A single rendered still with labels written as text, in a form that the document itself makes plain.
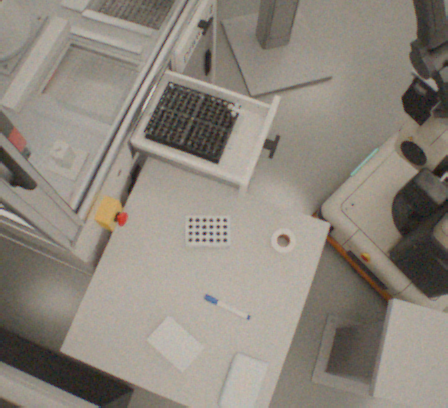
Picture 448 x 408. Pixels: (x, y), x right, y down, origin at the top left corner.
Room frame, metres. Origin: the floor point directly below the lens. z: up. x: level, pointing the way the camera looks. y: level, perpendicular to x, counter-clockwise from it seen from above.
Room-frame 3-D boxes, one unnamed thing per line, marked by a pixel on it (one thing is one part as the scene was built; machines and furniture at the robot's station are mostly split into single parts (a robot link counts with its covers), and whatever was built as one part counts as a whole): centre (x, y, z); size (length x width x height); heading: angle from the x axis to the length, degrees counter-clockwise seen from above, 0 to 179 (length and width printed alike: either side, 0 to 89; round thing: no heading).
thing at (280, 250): (0.31, -0.18, 0.78); 0.07 x 0.07 x 0.04
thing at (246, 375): (-0.09, -0.10, 0.78); 0.15 x 0.10 x 0.04; 164
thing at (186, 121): (0.61, 0.10, 0.87); 0.22 x 0.18 x 0.06; 73
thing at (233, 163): (0.61, 0.10, 0.86); 0.40 x 0.26 x 0.06; 73
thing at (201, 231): (0.32, 0.03, 0.78); 0.12 x 0.08 x 0.04; 95
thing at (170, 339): (0.00, 0.09, 0.79); 0.13 x 0.09 x 0.05; 54
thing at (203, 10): (0.94, 0.12, 0.87); 0.29 x 0.02 x 0.11; 163
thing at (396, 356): (0.00, -0.62, 0.38); 0.30 x 0.30 x 0.76; 77
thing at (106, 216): (0.32, 0.29, 0.88); 0.07 x 0.05 x 0.07; 163
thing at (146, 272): (0.16, 0.04, 0.38); 0.62 x 0.58 x 0.76; 163
